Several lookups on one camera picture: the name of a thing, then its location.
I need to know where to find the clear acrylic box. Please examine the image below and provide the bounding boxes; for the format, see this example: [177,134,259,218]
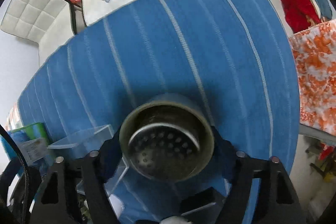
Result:
[48,124,129,196]

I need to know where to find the blue cardboard box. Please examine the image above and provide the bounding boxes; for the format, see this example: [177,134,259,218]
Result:
[5,123,54,177]

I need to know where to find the blue striped tablecloth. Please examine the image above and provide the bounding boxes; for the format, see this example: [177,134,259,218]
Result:
[19,0,299,223]

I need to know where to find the orange white floral blanket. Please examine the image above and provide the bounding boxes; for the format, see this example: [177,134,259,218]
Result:
[289,19,336,135]

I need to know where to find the white padded chair left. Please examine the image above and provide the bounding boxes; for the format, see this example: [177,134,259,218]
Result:
[1,0,77,65]

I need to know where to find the red cloth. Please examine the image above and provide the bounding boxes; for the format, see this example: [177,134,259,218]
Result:
[280,0,321,34]

